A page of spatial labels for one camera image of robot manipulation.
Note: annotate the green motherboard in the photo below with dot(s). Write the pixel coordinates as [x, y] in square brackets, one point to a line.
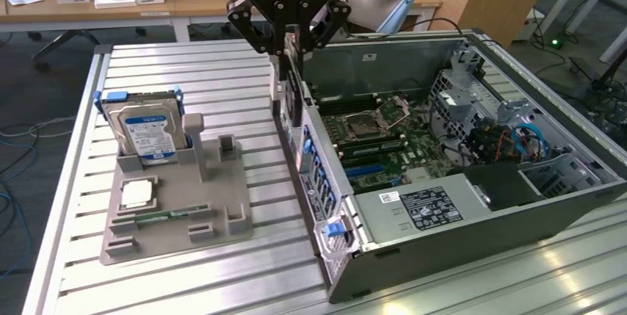
[421, 153]

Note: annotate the hard disk with blue caddy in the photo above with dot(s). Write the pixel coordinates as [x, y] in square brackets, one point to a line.
[147, 131]

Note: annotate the device with green light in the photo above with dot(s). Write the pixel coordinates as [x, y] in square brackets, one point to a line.
[555, 42]

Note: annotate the grey parts rack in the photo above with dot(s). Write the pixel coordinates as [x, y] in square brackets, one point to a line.
[176, 241]

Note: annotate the blue case latch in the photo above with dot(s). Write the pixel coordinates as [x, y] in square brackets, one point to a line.
[332, 228]

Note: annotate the silver CPU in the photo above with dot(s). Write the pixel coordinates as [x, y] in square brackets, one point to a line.
[137, 194]

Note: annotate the grey power supply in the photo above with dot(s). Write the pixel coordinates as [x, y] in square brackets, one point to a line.
[421, 212]

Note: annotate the dark grey PC case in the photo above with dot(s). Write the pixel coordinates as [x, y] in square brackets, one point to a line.
[440, 249]

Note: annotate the white card with red print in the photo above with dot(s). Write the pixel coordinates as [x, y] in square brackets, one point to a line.
[24, 0]

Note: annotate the black graphics card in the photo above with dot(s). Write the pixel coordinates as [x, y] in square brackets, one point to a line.
[295, 91]

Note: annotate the metal disk bay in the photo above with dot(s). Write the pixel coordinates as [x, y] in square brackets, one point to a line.
[563, 179]

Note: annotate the green RAM stick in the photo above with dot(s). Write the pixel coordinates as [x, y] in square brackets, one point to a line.
[161, 216]

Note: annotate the black chair base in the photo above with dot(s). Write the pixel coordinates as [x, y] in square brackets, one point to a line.
[53, 45]

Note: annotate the blue expansion slot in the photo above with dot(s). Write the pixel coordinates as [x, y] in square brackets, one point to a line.
[364, 170]

